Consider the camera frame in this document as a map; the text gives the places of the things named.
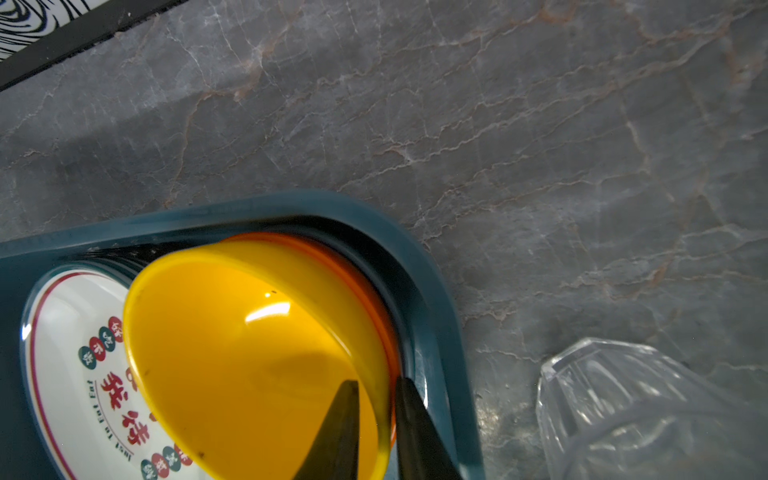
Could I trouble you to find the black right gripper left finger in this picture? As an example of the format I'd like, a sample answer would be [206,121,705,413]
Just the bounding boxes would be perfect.
[294,380,360,480]

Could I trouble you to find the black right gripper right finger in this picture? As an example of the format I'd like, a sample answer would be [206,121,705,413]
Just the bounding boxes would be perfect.
[394,377,461,480]

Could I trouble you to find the yellow bowl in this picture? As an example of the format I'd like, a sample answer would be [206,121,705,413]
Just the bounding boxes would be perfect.
[123,240,392,479]

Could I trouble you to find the orange bowl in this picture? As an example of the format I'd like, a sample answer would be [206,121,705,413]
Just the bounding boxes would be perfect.
[225,232,404,447]

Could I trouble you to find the teal plastic bin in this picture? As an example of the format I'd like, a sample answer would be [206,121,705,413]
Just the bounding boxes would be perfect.
[1,190,485,479]

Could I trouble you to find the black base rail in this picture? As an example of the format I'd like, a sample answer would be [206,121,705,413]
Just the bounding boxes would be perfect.
[1,0,180,90]

